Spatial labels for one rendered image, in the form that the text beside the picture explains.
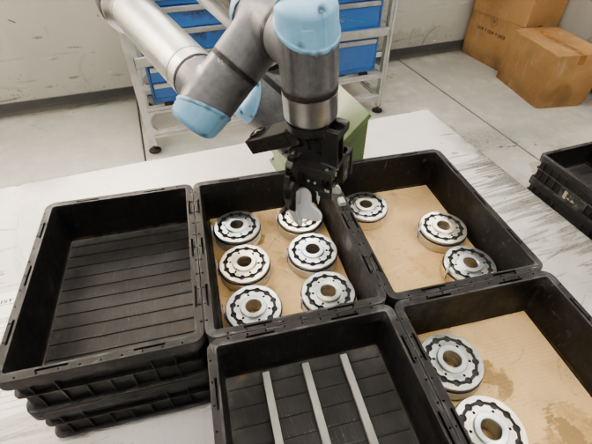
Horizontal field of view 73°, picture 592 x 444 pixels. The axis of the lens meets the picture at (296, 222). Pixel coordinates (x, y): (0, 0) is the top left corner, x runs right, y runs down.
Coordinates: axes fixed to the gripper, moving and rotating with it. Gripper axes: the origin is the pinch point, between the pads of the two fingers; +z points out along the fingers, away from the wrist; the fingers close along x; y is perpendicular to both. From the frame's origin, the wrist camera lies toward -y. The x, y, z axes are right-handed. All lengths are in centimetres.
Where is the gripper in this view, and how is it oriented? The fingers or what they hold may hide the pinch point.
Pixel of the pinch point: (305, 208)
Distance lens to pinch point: 71.5
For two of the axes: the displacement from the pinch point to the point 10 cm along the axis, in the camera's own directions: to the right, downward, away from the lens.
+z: 0.6, 6.5, 7.5
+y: 8.5, 3.5, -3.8
